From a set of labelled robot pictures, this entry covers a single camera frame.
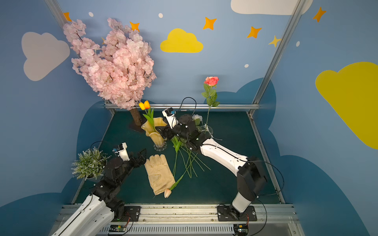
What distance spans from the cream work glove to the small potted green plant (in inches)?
9.7

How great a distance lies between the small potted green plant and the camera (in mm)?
734

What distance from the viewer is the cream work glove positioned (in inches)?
32.9
